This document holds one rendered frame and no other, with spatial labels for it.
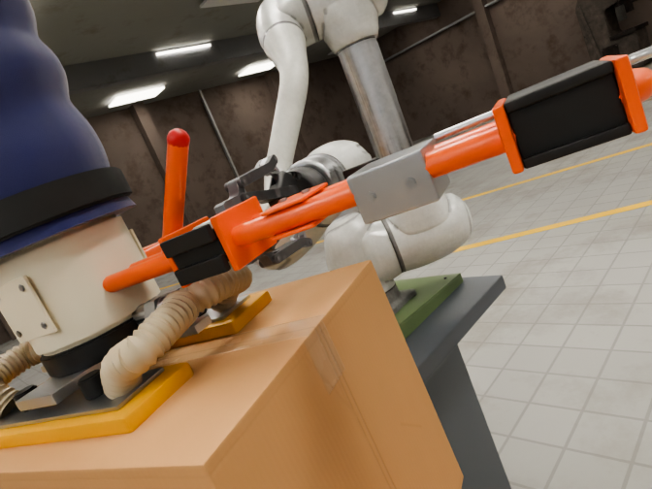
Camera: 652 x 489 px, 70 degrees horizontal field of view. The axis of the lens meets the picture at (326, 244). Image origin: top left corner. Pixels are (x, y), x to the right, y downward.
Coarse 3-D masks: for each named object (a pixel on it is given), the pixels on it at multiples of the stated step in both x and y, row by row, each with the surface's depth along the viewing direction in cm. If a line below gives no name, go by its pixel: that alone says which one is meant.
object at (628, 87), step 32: (608, 64) 29; (512, 96) 35; (544, 96) 31; (576, 96) 31; (608, 96) 30; (512, 128) 33; (544, 128) 32; (576, 128) 32; (608, 128) 31; (640, 128) 29; (512, 160) 33; (544, 160) 33
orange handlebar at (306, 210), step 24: (648, 72) 31; (648, 96) 31; (456, 144) 36; (480, 144) 34; (432, 168) 36; (456, 168) 36; (312, 192) 44; (336, 192) 41; (264, 216) 45; (288, 216) 43; (312, 216) 42; (240, 240) 46; (144, 264) 53; (168, 264) 51; (120, 288) 56
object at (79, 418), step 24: (96, 384) 52; (144, 384) 50; (168, 384) 50; (48, 408) 56; (72, 408) 52; (96, 408) 49; (120, 408) 47; (144, 408) 47; (0, 432) 57; (24, 432) 53; (48, 432) 51; (72, 432) 49; (96, 432) 47; (120, 432) 45
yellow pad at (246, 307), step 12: (240, 300) 68; (252, 300) 67; (264, 300) 68; (204, 312) 69; (216, 312) 66; (228, 312) 64; (240, 312) 63; (252, 312) 65; (216, 324) 63; (228, 324) 61; (240, 324) 62; (192, 336) 65; (204, 336) 64; (216, 336) 63
